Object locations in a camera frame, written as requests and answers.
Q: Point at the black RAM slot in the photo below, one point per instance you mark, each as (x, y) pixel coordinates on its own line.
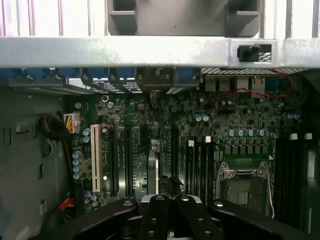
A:
(292, 175)

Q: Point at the socket locking lever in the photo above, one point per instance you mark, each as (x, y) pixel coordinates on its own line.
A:
(269, 192)

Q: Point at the grey parts rack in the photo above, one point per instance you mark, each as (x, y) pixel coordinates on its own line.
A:
(175, 20)

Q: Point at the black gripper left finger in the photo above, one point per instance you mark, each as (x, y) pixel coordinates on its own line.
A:
(155, 220)

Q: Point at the black expansion slot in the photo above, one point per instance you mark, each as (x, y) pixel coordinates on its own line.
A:
(175, 152)
(113, 162)

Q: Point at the blue card retention clip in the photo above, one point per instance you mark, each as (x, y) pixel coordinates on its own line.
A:
(186, 76)
(98, 73)
(126, 74)
(71, 73)

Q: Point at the white power connector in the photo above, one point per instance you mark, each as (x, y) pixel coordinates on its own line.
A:
(71, 122)

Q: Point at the metal rear port block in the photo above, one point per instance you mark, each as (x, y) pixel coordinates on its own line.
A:
(241, 83)

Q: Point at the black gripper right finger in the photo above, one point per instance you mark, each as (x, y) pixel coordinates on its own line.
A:
(192, 222)

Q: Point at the CPU socket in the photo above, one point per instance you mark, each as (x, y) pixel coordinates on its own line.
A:
(245, 180)

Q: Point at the green motherboard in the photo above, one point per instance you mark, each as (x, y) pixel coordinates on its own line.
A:
(180, 117)

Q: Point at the white PCI expansion slot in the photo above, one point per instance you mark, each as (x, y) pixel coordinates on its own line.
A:
(96, 160)

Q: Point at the open black PC case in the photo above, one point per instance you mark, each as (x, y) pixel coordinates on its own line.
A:
(125, 52)

